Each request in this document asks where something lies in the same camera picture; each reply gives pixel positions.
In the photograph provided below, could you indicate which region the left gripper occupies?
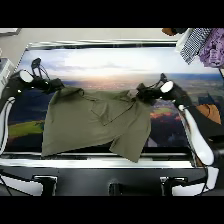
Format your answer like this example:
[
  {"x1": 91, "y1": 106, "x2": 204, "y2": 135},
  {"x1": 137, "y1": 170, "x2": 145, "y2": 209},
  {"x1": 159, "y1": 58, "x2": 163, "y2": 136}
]
[{"x1": 44, "y1": 77, "x2": 66, "y2": 95}]

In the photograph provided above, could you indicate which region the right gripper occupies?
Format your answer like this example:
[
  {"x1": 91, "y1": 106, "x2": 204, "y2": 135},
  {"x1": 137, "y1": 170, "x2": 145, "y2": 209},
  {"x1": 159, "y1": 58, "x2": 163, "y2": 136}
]
[{"x1": 135, "y1": 82, "x2": 157, "y2": 105}]

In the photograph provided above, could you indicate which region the olive green shirt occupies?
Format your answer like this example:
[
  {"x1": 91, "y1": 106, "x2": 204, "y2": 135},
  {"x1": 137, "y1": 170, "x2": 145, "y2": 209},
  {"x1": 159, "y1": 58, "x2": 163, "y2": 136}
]
[{"x1": 40, "y1": 85, "x2": 154, "y2": 164}]

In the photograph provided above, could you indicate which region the brown garment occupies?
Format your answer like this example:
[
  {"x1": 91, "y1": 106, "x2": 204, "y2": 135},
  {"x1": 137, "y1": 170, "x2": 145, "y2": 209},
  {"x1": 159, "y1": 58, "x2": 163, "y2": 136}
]
[{"x1": 161, "y1": 27, "x2": 188, "y2": 37}]

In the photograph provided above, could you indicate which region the brown T-shirt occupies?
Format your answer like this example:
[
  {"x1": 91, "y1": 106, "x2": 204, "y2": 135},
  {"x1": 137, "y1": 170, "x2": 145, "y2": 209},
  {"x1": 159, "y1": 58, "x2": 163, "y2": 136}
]
[{"x1": 195, "y1": 103, "x2": 223, "y2": 126}]

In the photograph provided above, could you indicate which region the black white checked garment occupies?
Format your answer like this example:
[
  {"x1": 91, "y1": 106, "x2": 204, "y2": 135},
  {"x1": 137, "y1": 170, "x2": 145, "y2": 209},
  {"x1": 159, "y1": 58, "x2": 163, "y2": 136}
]
[{"x1": 179, "y1": 27, "x2": 213, "y2": 65}]

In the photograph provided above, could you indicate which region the purple garment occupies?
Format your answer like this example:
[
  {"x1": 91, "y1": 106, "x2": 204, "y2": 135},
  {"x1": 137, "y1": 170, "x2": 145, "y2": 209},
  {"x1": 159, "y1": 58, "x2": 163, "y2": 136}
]
[{"x1": 199, "y1": 27, "x2": 224, "y2": 70}]

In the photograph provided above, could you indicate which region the silver frame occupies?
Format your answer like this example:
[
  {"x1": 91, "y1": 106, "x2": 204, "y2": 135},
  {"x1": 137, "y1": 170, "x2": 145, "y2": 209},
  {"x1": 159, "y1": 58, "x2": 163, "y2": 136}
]
[{"x1": 0, "y1": 151, "x2": 224, "y2": 197}]

